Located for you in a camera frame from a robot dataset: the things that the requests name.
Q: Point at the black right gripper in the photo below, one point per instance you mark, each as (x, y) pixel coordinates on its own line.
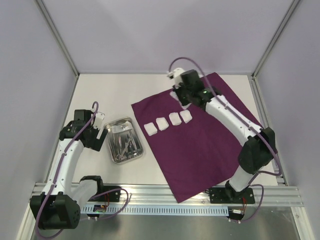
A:
(180, 92)

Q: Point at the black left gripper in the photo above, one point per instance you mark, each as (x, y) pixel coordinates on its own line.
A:
(91, 144)

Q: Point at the stainless steel tray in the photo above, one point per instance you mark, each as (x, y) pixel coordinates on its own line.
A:
(124, 134)

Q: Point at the white gauze pad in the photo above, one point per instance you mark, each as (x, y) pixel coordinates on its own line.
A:
(175, 119)
(186, 116)
(150, 128)
(162, 123)

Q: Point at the packaged blade pouch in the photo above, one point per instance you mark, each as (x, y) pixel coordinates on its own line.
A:
(122, 127)
(180, 97)

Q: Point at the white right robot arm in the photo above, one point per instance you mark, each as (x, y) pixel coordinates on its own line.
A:
(258, 144)

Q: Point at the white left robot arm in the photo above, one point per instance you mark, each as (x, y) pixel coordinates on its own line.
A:
(58, 207)

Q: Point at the purple cloth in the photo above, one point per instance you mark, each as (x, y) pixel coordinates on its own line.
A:
(192, 156)

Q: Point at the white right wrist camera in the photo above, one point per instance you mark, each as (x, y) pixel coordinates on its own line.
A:
(175, 75)

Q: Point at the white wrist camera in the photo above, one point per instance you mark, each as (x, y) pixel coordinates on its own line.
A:
(97, 122)
(175, 75)

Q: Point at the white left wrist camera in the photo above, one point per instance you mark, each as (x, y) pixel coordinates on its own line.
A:
(97, 122)

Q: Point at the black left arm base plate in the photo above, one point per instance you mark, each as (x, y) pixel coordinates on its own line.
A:
(108, 194)

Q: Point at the aluminium front rail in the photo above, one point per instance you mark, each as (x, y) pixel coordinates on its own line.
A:
(161, 194)

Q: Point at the aluminium rail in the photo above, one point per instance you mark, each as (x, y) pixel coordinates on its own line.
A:
(161, 194)
(291, 194)

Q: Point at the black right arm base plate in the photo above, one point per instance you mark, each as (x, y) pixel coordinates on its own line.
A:
(223, 195)

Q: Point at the white slotted cable duct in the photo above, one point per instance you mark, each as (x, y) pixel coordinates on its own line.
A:
(163, 210)

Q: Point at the aluminium right frame post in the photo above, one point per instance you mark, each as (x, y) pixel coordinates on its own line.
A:
(276, 36)

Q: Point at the aluminium frame post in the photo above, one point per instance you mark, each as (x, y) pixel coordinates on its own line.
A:
(56, 35)
(276, 36)

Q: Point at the aluminium left frame post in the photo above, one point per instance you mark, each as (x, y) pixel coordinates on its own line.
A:
(56, 35)

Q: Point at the aluminium right side rail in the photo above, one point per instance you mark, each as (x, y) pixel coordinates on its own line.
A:
(291, 194)

